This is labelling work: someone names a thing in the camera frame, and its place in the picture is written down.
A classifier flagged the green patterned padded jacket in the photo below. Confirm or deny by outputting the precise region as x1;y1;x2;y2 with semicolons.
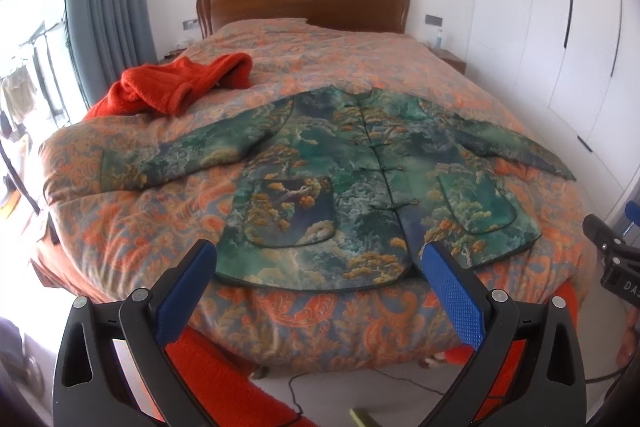
101;87;570;291

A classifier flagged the red bed sheet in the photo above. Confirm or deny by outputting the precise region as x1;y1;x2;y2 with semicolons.
166;281;579;427

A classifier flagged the white wardrobe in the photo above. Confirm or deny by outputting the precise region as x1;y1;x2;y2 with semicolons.
466;0;639;222

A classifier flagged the right wooden nightstand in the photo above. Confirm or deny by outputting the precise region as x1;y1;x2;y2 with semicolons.
432;48;466;75

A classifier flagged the wooden nightstand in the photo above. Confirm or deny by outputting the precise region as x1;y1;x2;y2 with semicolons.
158;48;186;64
432;48;466;75

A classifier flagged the red fleece garment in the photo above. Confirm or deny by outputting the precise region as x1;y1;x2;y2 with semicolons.
84;53;253;121

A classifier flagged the left wooden nightstand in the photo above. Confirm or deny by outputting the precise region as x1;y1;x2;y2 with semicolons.
158;48;186;64

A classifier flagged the brown wooden headboard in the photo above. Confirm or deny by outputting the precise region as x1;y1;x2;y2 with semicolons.
196;0;410;38

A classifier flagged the black cable on floor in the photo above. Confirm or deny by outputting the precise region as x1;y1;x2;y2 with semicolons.
286;363;626;421

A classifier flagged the grey wall switch panel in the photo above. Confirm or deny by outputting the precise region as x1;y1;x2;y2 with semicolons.
424;14;442;27

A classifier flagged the left wall switch panel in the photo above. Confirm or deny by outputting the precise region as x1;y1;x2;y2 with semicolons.
182;20;198;30

